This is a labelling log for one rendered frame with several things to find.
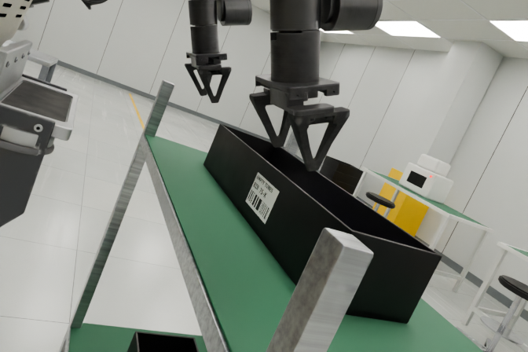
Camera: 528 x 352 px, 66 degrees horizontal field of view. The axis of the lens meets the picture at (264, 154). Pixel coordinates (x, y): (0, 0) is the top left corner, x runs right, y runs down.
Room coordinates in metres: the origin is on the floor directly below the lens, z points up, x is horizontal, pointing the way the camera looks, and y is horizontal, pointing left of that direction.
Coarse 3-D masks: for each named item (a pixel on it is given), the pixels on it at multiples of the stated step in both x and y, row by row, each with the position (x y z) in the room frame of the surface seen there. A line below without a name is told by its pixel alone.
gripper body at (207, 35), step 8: (216, 24) 0.85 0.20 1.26; (192, 32) 0.84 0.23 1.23; (200, 32) 0.83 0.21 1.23; (208, 32) 0.83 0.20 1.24; (216, 32) 0.85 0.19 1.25; (192, 40) 0.84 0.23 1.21; (200, 40) 0.83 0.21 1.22; (208, 40) 0.84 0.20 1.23; (216, 40) 0.85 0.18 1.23; (192, 48) 0.85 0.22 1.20; (200, 48) 0.84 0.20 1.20; (208, 48) 0.84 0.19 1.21; (216, 48) 0.85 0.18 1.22; (192, 56) 0.84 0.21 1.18; (200, 56) 0.81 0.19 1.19; (208, 56) 0.82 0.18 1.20; (216, 56) 0.83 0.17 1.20; (224, 56) 0.83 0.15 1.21
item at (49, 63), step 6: (6, 42) 2.70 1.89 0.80; (12, 42) 2.81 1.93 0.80; (30, 54) 2.62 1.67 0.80; (36, 54) 2.75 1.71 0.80; (42, 54) 2.88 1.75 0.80; (36, 60) 2.59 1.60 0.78; (42, 60) 2.60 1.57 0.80; (48, 60) 2.69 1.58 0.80; (54, 60) 2.82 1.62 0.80; (42, 66) 2.61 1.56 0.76; (48, 66) 2.62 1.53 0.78; (54, 66) 2.99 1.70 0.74; (42, 72) 2.61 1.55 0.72; (48, 72) 2.98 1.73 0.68; (42, 78) 2.62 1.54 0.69; (48, 78) 2.99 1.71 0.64
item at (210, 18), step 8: (192, 0) 0.82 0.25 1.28; (200, 0) 0.82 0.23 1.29; (208, 0) 0.82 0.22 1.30; (216, 0) 0.87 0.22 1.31; (192, 8) 0.83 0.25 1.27; (200, 8) 0.82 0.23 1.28; (208, 8) 0.83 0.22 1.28; (216, 8) 0.85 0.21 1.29; (224, 8) 0.85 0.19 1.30; (192, 16) 0.83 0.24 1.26; (200, 16) 0.82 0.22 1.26; (208, 16) 0.83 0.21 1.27; (216, 16) 0.85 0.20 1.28; (224, 16) 0.86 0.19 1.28; (192, 24) 0.83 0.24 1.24; (200, 24) 0.83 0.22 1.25; (208, 24) 0.84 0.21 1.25
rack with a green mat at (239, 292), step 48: (144, 144) 0.99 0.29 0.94; (288, 144) 1.24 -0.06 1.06; (192, 192) 0.73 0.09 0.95; (192, 240) 0.53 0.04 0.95; (240, 240) 0.60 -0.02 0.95; (336, 240) 0.27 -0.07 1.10; (192, 288) 0.44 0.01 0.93; (240, 288) 0.45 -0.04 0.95; (288, 288) 0.51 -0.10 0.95; (336, 288) 0.27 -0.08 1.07; (96, 336) 1.05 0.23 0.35; (192, 336) 1.23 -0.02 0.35; (240, 336) 0.36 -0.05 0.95; (288, 336) 0.27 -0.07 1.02; (336, 336) 0.44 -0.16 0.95; (384, 336) 0.49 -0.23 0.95; (432, 336) 0.55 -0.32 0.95
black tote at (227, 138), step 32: (224, 128) 0.95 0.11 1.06; (224, 160) 0.88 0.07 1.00; (256, 160) 0.75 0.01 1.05; (288, 160) 0.98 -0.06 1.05; (256, 192) 0.70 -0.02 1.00; (288, 192) 0.62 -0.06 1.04; (320, 192) 0.83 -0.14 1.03; (256, 224) 0.67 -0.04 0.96; (288, 224) 0.59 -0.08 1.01; (320, 224) 0.53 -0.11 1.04; (352, 224) 0.71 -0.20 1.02; (384, 224) 0.65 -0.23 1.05; (288, 256) 0.56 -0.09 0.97; (384, 256) 0.51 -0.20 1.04; (416, 256) 0.53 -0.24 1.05; (384, 288) 0.52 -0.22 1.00; (416, 288) 0.55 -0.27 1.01; (384, 320) 0.53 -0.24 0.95
